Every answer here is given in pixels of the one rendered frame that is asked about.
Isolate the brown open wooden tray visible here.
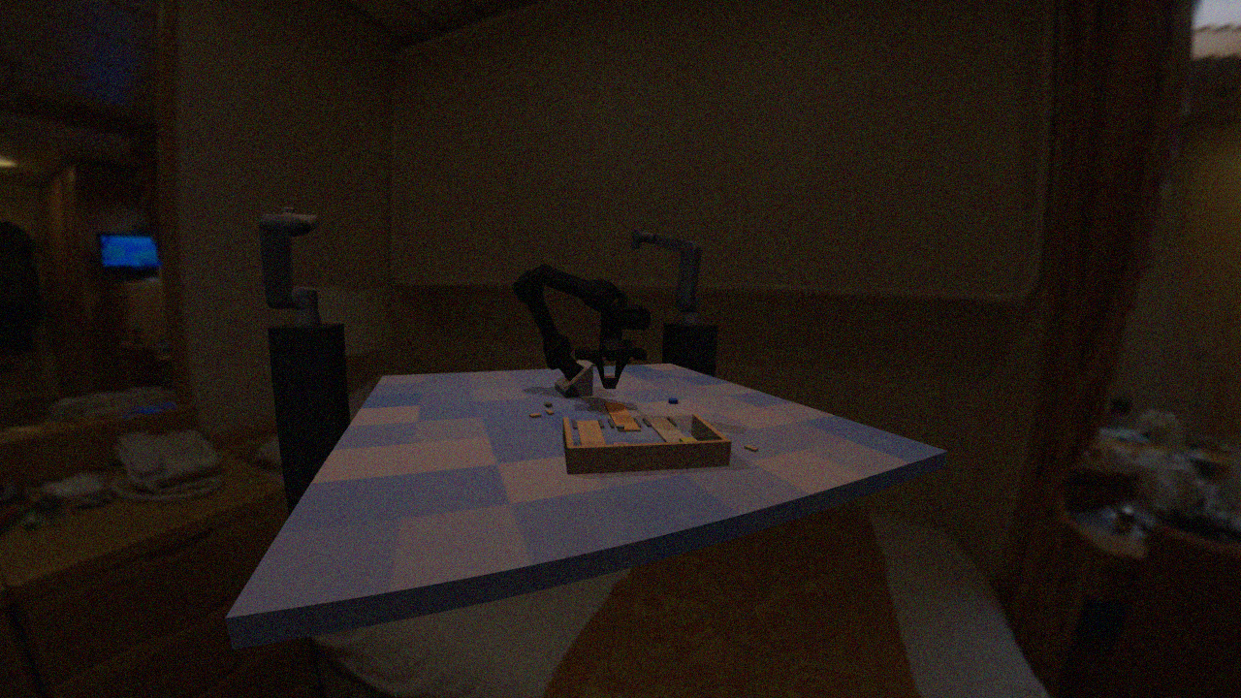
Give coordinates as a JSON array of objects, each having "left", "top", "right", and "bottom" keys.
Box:
[{"left": 562, "top": 409, "right": 732, "bottom": 474}]

